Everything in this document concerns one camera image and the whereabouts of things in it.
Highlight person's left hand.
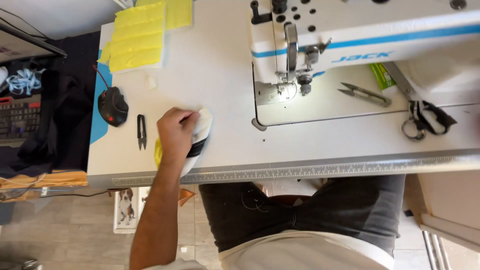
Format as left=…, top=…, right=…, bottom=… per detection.
left=156, top=107, right=201, bottom=165

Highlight white fabric piece black band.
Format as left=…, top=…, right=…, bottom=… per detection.
left=154, top=108, right=214, bottom=178

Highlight black thread snips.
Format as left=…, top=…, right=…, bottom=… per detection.
left=136, top=114, right=148, bottom=151

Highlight black computer mouse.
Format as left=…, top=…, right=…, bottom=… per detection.
left=97, top=86, right=130, bottom=128

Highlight brown leather scrap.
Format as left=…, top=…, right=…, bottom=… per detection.
left=177, top=188, right=197, bottom=207

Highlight blue mouse pad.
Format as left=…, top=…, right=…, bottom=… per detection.
left=89, top=49, right=113, bottom=145

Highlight stack of yellow fabric pieces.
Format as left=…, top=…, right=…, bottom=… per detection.
left=98, top=1, right=167, bottom=74

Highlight yellow fabric sheet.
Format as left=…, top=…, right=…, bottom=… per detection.
left=135, top=0, right=193, bottom=31

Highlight white box with dog print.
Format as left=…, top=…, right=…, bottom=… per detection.
left=113, top=187, right=151, bottom=235

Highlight metal ruler strip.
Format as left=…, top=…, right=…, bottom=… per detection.
left=112, top=155, right=480, bottom=187

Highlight black cloth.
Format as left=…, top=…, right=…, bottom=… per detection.
left=0, top=31, right=102, bottom=179

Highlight person's dark grey trousers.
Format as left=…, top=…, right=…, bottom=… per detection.
left=198, top=174, right=407, bottom=257

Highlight wooden board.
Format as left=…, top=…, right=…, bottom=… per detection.
left=0, top=169, right=88, bottom=203

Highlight light blue ribbon bundle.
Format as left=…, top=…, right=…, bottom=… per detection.
left=5, top=68, right=46, bottom=96

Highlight black keyboard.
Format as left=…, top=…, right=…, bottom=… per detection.
left=0, top=95, right=42, bottom=143

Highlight person's white shirt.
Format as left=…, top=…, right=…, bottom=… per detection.
left=142, top=229, right=395, bottom=270

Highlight silver thread snips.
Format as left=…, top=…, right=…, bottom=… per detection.
left=337, top=82, right=392, bottom=108

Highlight computer monitor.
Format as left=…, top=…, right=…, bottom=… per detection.
left=0, top=8, right=68, bottom=64

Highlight white industrial sewing machine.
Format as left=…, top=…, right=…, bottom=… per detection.
left=247, top=0, right=480, bottom=130

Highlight green packet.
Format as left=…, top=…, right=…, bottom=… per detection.
left=369, top=63, right=397, bottom=91

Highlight white cabinet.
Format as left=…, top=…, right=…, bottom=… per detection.
left=417, top=173, right=480, bottom=270

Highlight scissors with black wrapped handles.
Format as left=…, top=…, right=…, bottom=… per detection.
left=382, top=62, right=458, bottom=142

